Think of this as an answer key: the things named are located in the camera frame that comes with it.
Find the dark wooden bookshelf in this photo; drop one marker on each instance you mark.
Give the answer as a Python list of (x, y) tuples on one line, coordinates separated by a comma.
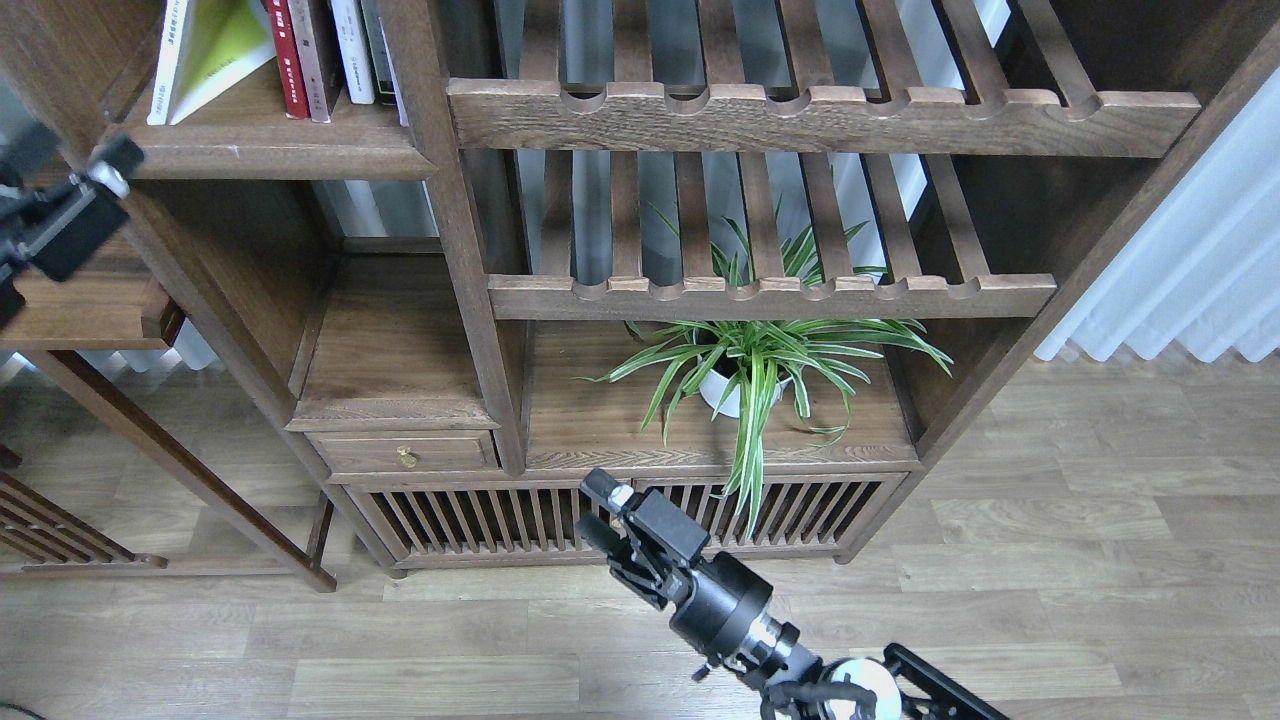
[(674, 159)]

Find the green spider plant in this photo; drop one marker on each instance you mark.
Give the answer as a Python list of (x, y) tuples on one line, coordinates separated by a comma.
[(819, 349)]

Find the dark upright book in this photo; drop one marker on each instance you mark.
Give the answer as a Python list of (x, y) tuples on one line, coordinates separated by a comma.
[(383, 75)]

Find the white upright book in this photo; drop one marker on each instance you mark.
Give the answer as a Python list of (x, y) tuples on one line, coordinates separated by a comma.
[(354, 51)]

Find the yellow green cover book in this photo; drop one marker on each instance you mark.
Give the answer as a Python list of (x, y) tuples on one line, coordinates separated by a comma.
[(205, 48)]

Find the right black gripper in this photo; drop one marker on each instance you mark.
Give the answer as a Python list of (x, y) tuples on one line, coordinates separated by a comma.
[(719, 604)]

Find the white curtain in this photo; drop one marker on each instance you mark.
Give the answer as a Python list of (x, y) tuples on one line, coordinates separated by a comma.
[(1203, 272)]

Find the red cover book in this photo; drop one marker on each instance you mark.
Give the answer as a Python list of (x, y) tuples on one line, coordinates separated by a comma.
[(288, 59)]

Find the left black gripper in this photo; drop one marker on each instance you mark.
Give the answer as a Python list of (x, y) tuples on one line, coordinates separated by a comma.
[(58, 229)]

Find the dark maroon cover book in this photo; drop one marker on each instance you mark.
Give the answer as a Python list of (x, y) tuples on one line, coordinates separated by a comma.
[(316, 43)]

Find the brass drawer knob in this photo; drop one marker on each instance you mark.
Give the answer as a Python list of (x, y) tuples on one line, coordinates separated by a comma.
[(406, 457)]

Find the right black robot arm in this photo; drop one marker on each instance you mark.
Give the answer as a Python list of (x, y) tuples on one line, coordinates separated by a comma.
[(792, 680)]

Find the pale purple upright book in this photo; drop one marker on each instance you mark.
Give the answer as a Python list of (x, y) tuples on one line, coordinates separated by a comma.
[(404, 120)]

